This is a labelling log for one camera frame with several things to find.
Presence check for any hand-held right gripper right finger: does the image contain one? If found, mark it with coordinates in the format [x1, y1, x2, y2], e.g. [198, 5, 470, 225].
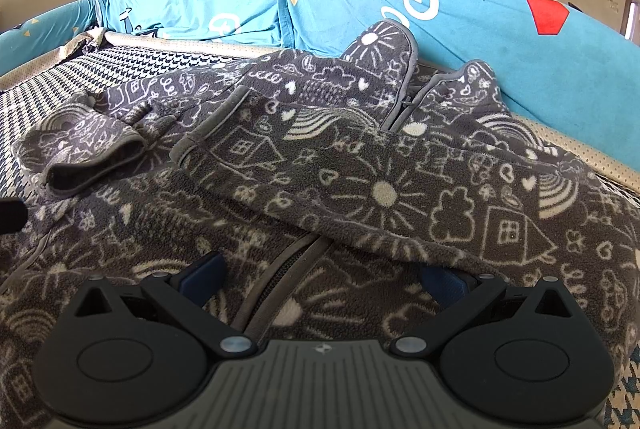
[392, 265, 573, 357]

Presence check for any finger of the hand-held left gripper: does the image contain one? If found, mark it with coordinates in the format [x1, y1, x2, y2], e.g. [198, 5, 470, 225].
[0, 199, 27, 234]

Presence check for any houndstooth seat mat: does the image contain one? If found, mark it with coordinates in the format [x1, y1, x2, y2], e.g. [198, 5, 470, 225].
[0, 46, 640, 429]

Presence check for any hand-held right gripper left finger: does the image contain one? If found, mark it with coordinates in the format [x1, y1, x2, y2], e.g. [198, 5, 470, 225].
[70, 251, 258, 358]

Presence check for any blue printed sofa cover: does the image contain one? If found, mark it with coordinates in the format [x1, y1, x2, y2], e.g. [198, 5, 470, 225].
[0, 0, 640, 170]

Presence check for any grey doodle-print fleece jacket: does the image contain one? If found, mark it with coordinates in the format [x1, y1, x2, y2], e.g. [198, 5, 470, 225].
[0, 20, 640, 429]

